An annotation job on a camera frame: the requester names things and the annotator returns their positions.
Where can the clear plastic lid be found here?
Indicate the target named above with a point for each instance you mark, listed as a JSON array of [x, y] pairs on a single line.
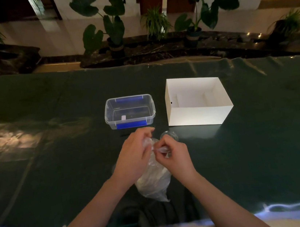
[[169, 134]]

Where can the person's right forearm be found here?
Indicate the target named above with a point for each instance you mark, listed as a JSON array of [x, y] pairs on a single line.
[[220, 207]]

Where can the white cardboard box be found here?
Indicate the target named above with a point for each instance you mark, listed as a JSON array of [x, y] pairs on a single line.
[[194, 117]]

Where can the large-leaf potted plant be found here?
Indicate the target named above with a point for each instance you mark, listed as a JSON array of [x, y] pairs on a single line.
[[114, 28], [208, 15]]

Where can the person's left forearm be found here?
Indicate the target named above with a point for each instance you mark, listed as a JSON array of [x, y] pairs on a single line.
[[85, 225]]

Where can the person's right hand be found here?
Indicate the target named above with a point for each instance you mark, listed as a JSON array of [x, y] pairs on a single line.
[[175, 158]]

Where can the dark green table cover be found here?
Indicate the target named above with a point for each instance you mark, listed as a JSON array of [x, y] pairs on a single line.
[[50, 172]]

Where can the person's left hand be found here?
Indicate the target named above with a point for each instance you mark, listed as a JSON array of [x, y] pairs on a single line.
[[134, 158]]

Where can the short dark marble ledge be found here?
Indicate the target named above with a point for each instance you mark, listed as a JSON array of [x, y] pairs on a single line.
[[19, 60]]

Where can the grassy potted plant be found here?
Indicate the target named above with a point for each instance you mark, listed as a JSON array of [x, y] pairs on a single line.
[[289, 23], [156, 23]]

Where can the long dark marble planter ledge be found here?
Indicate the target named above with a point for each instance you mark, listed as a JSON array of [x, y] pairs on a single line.
[[145, 53]]

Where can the clear plastic bag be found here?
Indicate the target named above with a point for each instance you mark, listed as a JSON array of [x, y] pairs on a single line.
[[160, 169]]

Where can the clear bin with blue latches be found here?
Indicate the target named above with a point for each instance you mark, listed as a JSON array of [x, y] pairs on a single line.
[[111, 114]]

